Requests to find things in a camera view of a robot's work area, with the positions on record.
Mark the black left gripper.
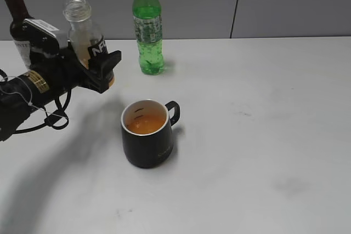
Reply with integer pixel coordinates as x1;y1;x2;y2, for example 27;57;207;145
23;25;122;100

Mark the NFC orange juice bottle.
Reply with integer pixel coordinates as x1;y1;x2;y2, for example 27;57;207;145
63;0;116;87

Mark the black mug white interior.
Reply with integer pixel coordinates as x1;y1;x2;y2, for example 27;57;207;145
120;99;180;168

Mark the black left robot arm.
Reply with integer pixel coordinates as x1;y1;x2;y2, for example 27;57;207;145
1;21;122;141

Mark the green plastic soda bottle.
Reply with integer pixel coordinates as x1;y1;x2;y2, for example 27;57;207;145
132;0;164;75

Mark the dark red wine bottle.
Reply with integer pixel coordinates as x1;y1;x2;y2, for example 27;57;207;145
5;0;33;69

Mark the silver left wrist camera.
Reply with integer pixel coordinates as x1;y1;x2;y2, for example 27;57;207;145
24;18;68;49

